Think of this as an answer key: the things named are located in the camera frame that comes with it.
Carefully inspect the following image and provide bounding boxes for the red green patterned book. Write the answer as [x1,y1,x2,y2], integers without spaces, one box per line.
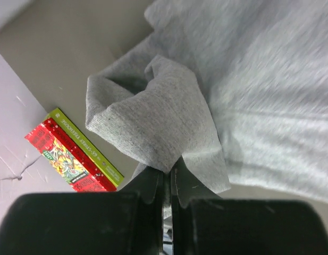
[25,108,124,192]

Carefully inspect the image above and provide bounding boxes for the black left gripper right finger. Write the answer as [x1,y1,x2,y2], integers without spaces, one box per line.
[171,159,328,254]

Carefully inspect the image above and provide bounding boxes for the grey t shirt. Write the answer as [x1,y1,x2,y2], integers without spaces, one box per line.
[86,1,328,202]

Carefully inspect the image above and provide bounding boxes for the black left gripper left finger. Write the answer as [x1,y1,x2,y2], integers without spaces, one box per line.
[0,167,164,254]

